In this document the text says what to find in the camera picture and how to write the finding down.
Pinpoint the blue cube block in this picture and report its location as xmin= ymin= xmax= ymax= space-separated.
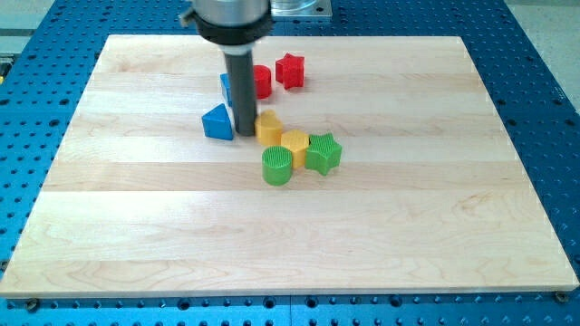
xmin=219 ymin=73 xmax=232 ymax=107

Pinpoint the yellow heart block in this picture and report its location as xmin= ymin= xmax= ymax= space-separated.
xmin=255 ymin=110 xmax=283 ymax=147

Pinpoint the green cylinder block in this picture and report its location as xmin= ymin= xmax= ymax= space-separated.
xmin=262 ymin=146 xmax=293 ymax=186

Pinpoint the red star block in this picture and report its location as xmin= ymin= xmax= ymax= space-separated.
xmin=275 ymin=53 xmax=305 ymax=90

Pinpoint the left board clamp screw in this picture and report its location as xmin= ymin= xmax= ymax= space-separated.
xmin=24 ymin=298 xmax=40 ymax=313

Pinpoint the board clamp screw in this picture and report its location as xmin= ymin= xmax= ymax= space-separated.
xmin=24 ymin=298 xmax=40 ymax=313
xmin=554 ymin=292 xmax=569 ymax=303

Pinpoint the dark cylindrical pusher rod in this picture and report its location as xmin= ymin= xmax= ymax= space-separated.
xmin=225 ymin=52 xmax=257 ymax=137

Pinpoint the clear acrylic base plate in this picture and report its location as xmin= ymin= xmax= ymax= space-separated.
xmin=271 ymin=0 xmax=333 ymax=19

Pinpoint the blue triangle block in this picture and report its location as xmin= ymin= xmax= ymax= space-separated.
xmin=201 ymin=103 xmax=234 ymax=140

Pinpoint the green star block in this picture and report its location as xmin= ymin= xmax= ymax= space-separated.
xmin=304 ymin=133 xmax=343 ymax=176

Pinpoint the right board clamp screw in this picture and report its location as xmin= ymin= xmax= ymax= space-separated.
xmin=554 ymin=292 xmax=569 ymax=303

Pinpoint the red cylinder block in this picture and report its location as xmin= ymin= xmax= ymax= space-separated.
xmin=254 ymin=65 xmax=272 ymax=100

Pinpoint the yellow hexagon block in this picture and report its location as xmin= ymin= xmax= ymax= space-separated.
xmin=281 ymin=129 xmax=310 ymax=169

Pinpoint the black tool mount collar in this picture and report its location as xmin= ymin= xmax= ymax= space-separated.
xmin=179 ymin=9 xmax=274 ymax=46

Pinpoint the wooden board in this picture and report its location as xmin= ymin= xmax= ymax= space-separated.
xmin=1 ymin=35 xmax=578 ymax=298

